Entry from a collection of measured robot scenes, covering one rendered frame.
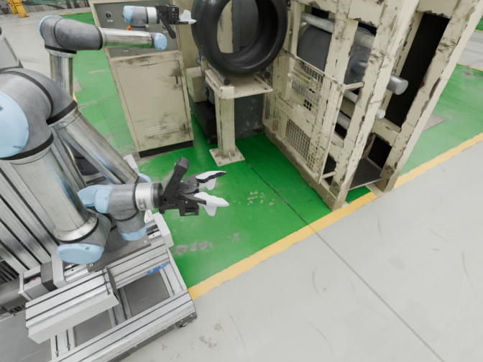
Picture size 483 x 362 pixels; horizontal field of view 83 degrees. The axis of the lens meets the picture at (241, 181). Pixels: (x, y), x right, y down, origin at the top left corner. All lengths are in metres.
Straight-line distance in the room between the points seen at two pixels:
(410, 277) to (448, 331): 0.31
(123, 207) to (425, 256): 1.92
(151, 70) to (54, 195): 1.73
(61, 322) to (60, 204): 0.49
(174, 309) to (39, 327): 0.58
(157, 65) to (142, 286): 1.62
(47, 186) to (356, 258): 1.74
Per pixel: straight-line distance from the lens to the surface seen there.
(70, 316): 1.17
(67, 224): 0.87
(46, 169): 0.76
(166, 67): 2.40
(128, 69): 2.38
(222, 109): 2.30
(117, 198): 0.78
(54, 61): 1.49
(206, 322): 1.69
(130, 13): 1.67
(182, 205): 0.75
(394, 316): 1.89
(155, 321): 1.49
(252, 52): 2.09
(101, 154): 0.85
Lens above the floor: 1.58
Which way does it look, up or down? 42 degrees down
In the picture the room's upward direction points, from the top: straight up
